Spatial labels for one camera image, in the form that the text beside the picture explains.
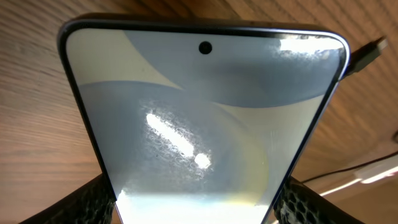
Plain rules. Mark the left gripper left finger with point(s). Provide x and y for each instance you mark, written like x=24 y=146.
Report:
x=92 y=203

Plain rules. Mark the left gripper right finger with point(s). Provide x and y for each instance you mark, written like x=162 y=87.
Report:
x=298 y=204

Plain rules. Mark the Galaxy S24+ smartphone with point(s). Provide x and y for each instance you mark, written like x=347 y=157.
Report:
x=202 y=120

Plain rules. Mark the white power strip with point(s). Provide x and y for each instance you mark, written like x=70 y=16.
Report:
x=377 y=171

